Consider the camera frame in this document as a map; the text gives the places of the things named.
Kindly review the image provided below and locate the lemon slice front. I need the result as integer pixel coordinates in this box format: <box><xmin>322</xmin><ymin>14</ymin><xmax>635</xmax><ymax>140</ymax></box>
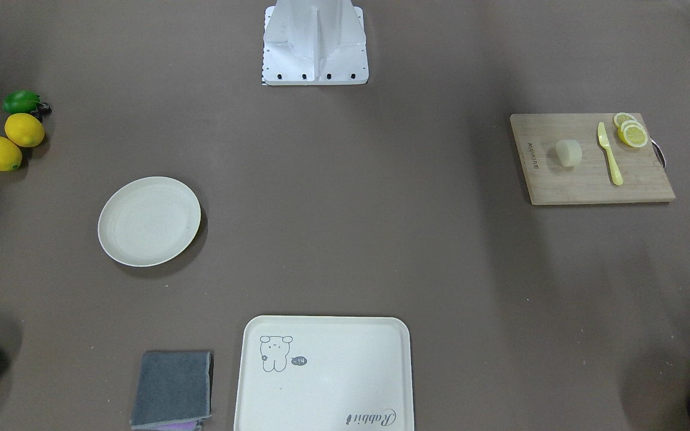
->
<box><xmin>617</xmin><ymin>120</ymin><xmax>650</xmax><ymax>148</ymax></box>

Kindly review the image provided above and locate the cream round plate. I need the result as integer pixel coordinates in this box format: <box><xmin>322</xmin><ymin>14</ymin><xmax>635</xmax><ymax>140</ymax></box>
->
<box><xmin>98</xmin><ymin>175</ymin><xmax>202</xmax><ymax>268</ymax></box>

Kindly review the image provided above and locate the wooden cutting board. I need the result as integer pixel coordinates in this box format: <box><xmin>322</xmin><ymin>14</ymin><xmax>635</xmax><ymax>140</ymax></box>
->
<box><xmin>510</xmin><ymin>114</ymin><xmax>674</xmax><ymax>205</ymax></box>

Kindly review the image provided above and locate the lemon slice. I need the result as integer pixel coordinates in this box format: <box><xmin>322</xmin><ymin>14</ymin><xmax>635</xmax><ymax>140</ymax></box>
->
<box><xmin>613</xmin><ymin>112</ymin><xmax>638</xmax><ymax>129</ymax></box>
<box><xmin>617</xmin><ymin>120</ymin><xmax>650</xmax><ymax>148</ymax></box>

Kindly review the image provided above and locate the dark purple toy fruit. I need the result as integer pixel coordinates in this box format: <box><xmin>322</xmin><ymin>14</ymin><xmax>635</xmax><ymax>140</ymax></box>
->
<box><xmin>30</xmin><ymin>102</ymin><xmax>52</xmax><ymax>122</ymax></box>

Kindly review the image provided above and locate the yellow plastic knife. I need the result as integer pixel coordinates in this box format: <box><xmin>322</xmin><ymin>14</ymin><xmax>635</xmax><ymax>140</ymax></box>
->
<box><xmin>597</xmin><ymin>122</ymin><xmax>624</xmax><ymax>186</ymax></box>

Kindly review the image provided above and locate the cream rabbit tray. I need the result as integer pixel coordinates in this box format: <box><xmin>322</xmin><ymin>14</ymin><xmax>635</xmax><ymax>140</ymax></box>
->
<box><xmin>234</xmin><ymin>315</ymin><xmax>414</xmax><ymax>430</ymax></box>

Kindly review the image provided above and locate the green toy lime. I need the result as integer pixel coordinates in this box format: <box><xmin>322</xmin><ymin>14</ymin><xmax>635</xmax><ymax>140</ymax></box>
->
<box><xmin>2</xmin><ymin>90</ymin><xmax>41</xmax><ymax>114</ymax></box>

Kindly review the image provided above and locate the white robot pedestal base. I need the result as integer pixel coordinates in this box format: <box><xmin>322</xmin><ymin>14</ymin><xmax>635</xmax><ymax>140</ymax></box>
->
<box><xmin>261</xmin><ymin>1</ymin><xmax>370</xmax><ymax>86</ymax></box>

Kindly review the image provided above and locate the grey folded cloth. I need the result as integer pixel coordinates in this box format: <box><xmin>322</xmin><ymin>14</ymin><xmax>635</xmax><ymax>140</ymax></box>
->
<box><xmin>131</xmin><ymin>350</ymin><xmax>213</xmax><ymax>430</ymax></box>

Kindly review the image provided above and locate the lemon slice back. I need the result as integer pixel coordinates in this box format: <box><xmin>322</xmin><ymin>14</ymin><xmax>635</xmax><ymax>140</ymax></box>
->
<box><xmin>613</xmin><ymin>112</ymin><xmax>638</xmax><ymax>129</ymax></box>

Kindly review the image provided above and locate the yellow toy lemon upper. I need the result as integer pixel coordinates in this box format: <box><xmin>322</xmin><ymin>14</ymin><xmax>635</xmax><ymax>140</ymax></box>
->
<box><xmin>4</xmin><ymin>114</ymin><xmax>46</xmax><ymax>148</ymax></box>

